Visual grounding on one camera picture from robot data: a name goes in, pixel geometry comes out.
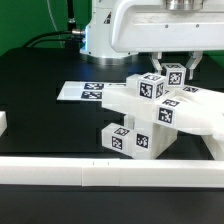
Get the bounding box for white chair seat part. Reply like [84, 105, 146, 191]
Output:
[124, 115, 178, 160]

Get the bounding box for white chair backrest frame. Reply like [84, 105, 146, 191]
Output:
[102, 74, 224, 141]

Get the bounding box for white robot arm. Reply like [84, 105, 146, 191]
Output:
[80, 0, 224, 71]

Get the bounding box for black cables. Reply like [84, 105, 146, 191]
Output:
[21, 0, 86, 49]

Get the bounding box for white front rail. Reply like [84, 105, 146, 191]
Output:
[0, 156, 224, 188]

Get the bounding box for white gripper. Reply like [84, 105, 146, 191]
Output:
[110, 0, 224, 80]

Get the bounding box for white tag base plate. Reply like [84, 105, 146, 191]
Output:
[57, 81, 125, 101]

